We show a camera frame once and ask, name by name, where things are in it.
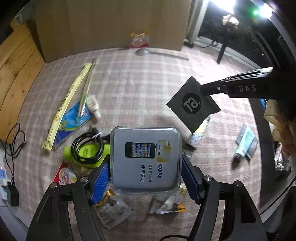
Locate black square sachet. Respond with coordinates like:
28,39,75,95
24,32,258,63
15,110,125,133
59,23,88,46
166,76,221,133

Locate light blue tube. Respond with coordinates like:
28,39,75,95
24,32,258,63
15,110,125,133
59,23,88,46
233,124,255,163

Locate silver tin box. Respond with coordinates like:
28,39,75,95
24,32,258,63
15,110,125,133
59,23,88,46
110,126,182,195

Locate black table leg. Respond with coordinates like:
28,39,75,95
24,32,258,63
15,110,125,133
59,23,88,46
216,38,228,64

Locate red coffee sachet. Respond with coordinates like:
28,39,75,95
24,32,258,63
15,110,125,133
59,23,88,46
53,162,77,185

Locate white power strip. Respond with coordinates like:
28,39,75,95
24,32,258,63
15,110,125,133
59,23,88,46
0,166,10,201

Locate yellow chopstick wrapper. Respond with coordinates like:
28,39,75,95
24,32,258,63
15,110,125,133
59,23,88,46
42,63,92,152

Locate grey metal spoon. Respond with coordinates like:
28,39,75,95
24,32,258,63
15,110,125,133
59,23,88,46
135,48,189,61

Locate lime green bottle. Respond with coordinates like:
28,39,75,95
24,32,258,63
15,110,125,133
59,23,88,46
64,144,110,169

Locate plaid tablecloth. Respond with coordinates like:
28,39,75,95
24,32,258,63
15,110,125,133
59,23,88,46
16,46,263,241

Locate crumpled white orange wrapper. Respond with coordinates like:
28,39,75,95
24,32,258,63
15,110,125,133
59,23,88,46
149,183,188,214

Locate red yellow creamer sachet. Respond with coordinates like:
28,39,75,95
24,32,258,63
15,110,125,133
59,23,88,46
129,32,149,48

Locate blue green sachet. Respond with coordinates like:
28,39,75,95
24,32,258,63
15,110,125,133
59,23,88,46
54,102,92,149

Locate clear wrapped chopsticks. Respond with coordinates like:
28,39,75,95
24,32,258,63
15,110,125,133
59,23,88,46
77,58,99,121

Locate small white cream tube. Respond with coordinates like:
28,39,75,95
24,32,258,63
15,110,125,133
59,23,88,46
86,94,101,120

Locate brown cardboard box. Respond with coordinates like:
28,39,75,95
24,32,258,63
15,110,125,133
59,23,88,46
36,1,191,63

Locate black coiled cable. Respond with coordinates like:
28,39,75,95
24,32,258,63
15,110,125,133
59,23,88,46
71,127,110,165

